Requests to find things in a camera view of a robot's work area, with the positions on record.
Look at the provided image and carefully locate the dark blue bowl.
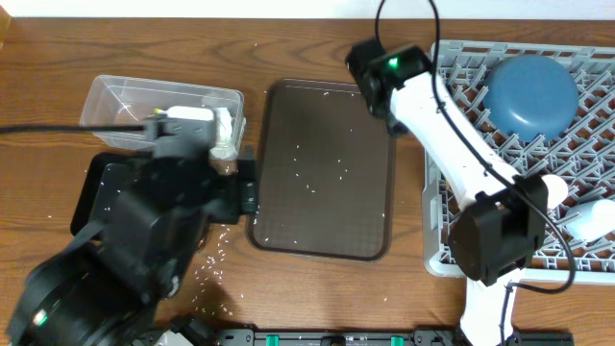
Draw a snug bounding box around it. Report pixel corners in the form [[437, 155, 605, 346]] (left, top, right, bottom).
[[482, 55, 578, 142]]

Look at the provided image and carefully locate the white tissue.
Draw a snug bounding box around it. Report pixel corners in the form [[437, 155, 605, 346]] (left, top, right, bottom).
[[210, 108, 237, 161]]

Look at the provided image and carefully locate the black tray bin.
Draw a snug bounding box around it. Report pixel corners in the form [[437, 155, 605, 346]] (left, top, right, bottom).
[[70, 152, 140, 236]]

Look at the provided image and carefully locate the light blue cup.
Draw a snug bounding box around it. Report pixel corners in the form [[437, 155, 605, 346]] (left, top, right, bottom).
[[566, 199, 615, 241]]

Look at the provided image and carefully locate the pink cup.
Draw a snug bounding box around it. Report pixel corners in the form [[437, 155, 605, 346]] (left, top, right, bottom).
[[541, 174, 568, 210]]

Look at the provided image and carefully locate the grey dishwasher rack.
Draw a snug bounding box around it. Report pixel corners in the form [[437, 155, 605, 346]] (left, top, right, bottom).
[[422, 39, 614, 285]]

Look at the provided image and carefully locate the brown serving tray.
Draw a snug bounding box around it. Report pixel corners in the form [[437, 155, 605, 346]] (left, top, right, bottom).
[[247, 79, 395, 261]]

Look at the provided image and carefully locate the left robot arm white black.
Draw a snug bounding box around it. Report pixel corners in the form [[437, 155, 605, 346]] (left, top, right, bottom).
[[7, 153, 258, 345]]

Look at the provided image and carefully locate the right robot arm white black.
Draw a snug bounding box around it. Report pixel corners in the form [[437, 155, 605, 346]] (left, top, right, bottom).
[[346, 39, 549, 345]]

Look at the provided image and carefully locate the black rail at table edge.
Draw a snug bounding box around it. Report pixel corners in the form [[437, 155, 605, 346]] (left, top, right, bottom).
[[134, 314, 576, 346]]

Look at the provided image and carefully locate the clear plastic bin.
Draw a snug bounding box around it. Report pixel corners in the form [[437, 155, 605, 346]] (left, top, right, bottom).
[[80, 75, 246, 159]]

